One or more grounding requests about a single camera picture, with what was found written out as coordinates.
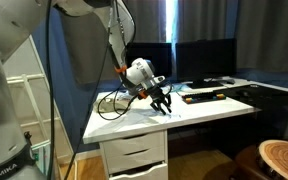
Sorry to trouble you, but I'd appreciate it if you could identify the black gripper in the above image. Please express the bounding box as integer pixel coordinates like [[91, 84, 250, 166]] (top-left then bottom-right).
[[143, 83, 173, 116]]

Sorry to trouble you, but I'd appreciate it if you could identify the clear green-top plastic bag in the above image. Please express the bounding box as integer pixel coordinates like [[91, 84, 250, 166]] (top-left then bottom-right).
[[169, 83, 186, 95]]

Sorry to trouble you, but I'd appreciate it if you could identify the black computer monitor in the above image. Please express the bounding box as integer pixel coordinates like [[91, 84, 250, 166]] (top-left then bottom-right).
[[125, 41, 173, 82], [175, 37, 238, 90]]

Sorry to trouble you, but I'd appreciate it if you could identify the white drawer unit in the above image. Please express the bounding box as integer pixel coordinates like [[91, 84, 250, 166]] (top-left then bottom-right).
[[98, 129, 169, 180]]

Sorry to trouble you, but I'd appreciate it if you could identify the grey curtain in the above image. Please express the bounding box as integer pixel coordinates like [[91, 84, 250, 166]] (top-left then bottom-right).
[[177, 0, 288, 74], [61, 0, 167, 85]]

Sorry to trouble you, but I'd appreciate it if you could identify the black desk mat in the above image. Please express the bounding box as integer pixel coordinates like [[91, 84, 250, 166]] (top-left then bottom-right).
[[223, 84, 288, 108]]

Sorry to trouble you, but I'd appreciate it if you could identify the white ladder shelf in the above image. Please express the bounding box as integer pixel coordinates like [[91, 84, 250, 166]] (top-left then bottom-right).
[[2, 34, 79, 180]]

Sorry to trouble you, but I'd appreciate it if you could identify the round wood-print stool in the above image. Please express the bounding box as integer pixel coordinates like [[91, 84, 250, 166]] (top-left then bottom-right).
[[256, 139, 288, 180]]

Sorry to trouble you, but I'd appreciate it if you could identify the orange cable clip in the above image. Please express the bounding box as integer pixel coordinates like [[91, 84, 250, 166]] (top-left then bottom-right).
[[138, 90, 149, 100], [114, 64, 128, 75]]

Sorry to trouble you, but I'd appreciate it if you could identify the thick black base cable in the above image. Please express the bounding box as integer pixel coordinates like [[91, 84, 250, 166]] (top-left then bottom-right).
[[45, 0, 118, 180]]

